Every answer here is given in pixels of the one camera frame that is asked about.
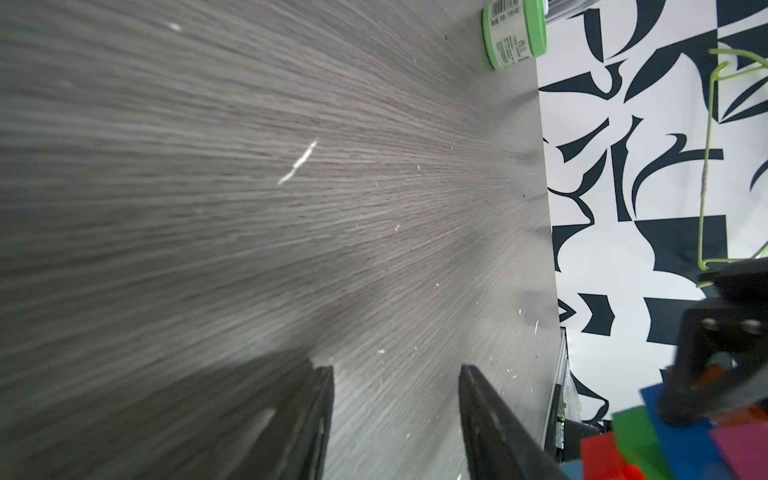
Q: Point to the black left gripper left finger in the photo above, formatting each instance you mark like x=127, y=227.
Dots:
x=293, y=444

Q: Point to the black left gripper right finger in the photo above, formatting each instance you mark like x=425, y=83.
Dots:
x=497, y=445

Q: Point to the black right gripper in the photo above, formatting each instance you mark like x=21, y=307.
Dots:
x=721, y=359

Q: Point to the light blue lego brick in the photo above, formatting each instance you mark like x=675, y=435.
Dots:
x=573, y=469

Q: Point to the pink lego brick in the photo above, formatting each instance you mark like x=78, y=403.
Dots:
x=744, y=449

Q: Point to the dark blue lego brick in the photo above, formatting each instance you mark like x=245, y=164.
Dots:
x=689, y=451

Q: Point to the red lego brick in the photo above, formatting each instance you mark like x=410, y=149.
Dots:
x=601, y=460

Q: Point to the green lego brick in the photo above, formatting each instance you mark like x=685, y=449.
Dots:
x=638, y=443

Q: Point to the orange lego brick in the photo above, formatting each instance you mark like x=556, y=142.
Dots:
x=743, y=415

